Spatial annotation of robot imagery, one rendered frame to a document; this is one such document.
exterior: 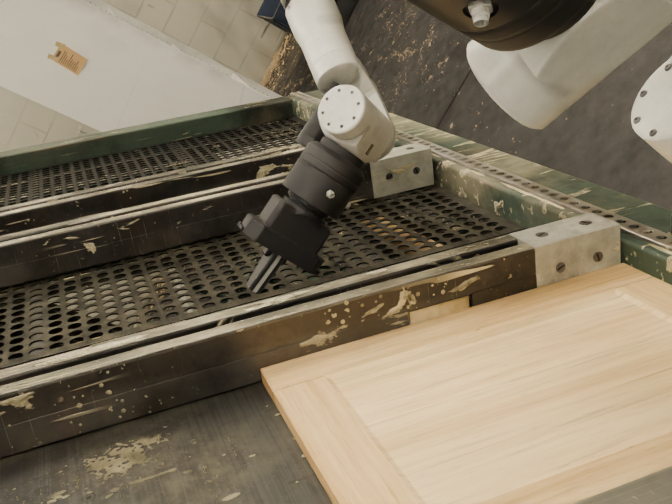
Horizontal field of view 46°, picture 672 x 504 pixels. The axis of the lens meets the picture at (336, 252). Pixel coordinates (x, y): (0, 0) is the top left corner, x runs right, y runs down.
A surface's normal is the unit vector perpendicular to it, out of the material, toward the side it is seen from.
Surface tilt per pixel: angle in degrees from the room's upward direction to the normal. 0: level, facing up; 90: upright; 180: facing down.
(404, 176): 90
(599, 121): 0
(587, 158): 0
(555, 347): 53
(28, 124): 90
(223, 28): 90
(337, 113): 37
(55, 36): 90
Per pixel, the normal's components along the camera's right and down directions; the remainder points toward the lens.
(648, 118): -0.78, -0.48
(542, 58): -0.74, 0.30
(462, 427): -0.13, -0.92
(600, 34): 0.25, 0.81
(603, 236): 0.34, 0.29
